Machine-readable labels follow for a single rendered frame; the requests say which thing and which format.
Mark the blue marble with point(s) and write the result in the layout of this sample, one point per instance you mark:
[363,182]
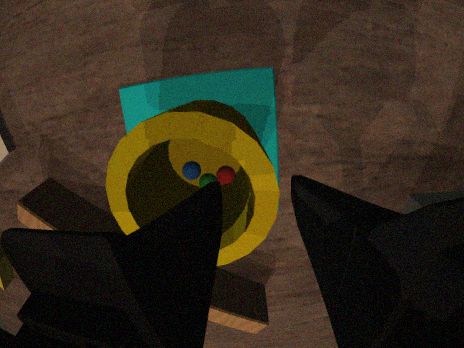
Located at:
[191,170]

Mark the red marble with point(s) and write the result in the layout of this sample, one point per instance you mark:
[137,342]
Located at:
[226,175]

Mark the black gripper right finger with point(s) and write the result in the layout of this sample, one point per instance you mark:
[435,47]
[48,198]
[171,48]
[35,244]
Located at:
[369,261]

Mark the yellow rectangular block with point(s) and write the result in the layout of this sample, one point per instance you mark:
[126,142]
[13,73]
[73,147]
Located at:
[6,270]

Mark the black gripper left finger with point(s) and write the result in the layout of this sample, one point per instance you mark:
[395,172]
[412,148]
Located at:
[161,275]

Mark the green marble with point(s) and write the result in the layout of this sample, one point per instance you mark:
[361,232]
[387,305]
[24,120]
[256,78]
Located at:
[206,178]

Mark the beige flat square block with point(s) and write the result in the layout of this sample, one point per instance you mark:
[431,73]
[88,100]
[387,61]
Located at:
[6,144]

